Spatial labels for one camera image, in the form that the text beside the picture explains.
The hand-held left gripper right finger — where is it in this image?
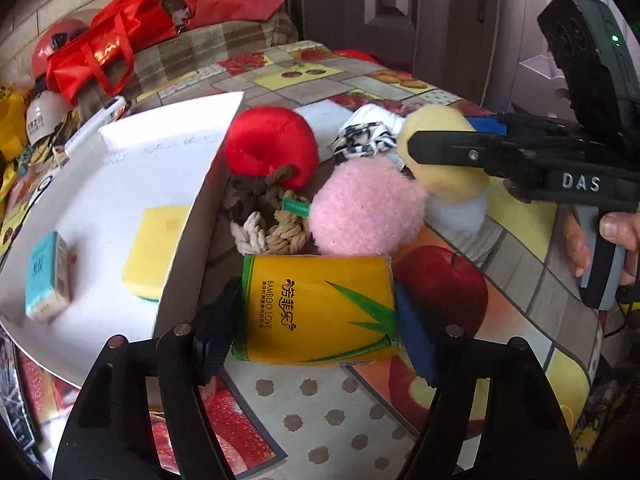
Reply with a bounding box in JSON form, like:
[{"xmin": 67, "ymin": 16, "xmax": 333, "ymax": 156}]
[{"xmin": 392, "ymin": 282, "xmax": 583, "ymax": 480}]

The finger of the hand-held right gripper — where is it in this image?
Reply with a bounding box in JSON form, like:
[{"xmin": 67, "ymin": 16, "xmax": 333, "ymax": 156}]
[
  {"xmin": 464, "ymin": 115, "xmax": 576, "ymax": 143},
  {"xmin": 407, "ymin": 131, "xmax": 521, "ymax": 178}
]

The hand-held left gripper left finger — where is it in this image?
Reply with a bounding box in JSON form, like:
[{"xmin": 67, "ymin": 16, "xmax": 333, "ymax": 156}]
[{"xmin": 52, "ymin": 277, "xmax": 244, "ymax": 480}]

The yellow foam ball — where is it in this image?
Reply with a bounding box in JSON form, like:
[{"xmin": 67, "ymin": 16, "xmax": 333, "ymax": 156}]
[{"xmin": 397, "ymin": 105, "xmax": 491, "ymax": 204}]

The black and white scrunchie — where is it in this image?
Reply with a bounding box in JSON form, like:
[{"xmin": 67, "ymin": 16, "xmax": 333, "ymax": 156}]
[{"xmin": 332, "ymin": 102, "xmax": 407, "ymax": 166}]

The yellow tissue packet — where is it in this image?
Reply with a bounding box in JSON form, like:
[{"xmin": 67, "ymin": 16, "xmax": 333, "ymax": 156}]
[{"xmin": 231, "ymin": 254, "xmax": 401, "ymax": 366}]

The pink fluffy ball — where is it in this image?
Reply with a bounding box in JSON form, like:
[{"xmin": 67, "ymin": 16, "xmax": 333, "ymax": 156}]
[{"xmin": 309, "ymin": 157, "xmax": 430, "ymax": 257}]

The white tray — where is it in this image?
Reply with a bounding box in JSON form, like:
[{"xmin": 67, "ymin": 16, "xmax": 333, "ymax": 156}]
[{"xmin": 0, "ymin": 91, "xmax": 246, "ymax": 388}]

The red plush apple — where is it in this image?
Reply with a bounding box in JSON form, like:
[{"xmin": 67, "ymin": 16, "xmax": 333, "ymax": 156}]
[{"xmin": 225, "ymin": 106, "xmax": 320, "ymax": 191}]

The person's right hand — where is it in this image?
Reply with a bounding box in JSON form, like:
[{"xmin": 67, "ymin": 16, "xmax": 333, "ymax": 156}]
[{"xmin": 565, "ymin": 210, "xmax": 640, "ymax": 278}]

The white foam piece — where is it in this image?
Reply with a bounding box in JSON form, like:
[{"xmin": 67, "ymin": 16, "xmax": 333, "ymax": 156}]
[{"xmin": 425, "ymin": 187, "xmax": 488, "ymax": 233}]

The yellow sponge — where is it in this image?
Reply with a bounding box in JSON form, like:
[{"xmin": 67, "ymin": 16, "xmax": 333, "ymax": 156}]
[{"xmin": 122, "ymin": 205, "xmax": 192, "ymax": 303}]

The fruit print tablecloth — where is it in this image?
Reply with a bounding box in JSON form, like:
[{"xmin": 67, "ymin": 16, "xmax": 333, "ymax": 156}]
[{"xmin": 0, "ymin": 40, "xmax": 603, "ymax": 480}]

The white foam sheet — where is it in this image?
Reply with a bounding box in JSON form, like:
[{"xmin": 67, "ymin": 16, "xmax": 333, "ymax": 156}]
[{"xmin": 292, "ymin": 100, "xmax": 353, "ymax": 148}]

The shiny red bag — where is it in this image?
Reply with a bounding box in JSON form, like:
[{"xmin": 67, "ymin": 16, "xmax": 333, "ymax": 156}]
[{"xmin": 332, "ymin": 49, "xmax": 378, "ymax": 63}]

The dark brown door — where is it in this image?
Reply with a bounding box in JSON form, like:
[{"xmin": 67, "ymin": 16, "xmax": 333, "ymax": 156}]
[{"xmin": 287, "ymin": 0, "xmax": 501, "ymax": 106}]

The blue tissue packet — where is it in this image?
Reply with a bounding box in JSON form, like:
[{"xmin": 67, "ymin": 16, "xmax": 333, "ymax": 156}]
[{"xmin": 25, "ymin": 231, "xmax": 73, "ymax": 322}]

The dark floral cloth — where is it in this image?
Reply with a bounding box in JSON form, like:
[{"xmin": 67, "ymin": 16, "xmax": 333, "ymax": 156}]
[{"xmin": 570, "ymin": 355, "xmax": 640, "ymax": 466}]

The long white box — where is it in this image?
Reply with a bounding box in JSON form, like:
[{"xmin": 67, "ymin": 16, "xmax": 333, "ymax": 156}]
[{"xmin": 65, "ymin": 95, "xmax": 132, "ymax": 156}]

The plaid blanket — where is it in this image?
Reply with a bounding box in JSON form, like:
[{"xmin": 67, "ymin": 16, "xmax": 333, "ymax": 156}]
[{"xmin": 75, "ymin": 12, "xmax": 299, "ymax": 116}]

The white helmet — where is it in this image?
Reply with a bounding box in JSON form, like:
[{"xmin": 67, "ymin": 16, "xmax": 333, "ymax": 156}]
[{"xmin": 25, "ymin": 91, "xmax": 76, "ymax": 146}]

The yellow bag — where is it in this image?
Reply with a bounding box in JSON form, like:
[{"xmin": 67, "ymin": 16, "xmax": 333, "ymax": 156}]
[{"xmin": 0, "ymin": 85, "xmax": 33, "ymax": 161}]

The red shopping bag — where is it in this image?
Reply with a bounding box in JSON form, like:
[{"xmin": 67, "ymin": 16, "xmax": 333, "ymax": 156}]
[{"xmin": 46, "ymin": 0, "xmax": 178, "ymax": 106}]

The red helmet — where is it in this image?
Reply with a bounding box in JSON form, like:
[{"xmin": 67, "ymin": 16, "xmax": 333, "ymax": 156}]
[{"xmin": 31, "ymin": 19, "xmax": 91, "ymax": 81}]

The braided rope toy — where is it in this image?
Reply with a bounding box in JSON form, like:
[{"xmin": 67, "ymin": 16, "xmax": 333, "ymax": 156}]
[{"xmin": 222, "ymin": 165, "xmax": 313, "ymax": 256}]

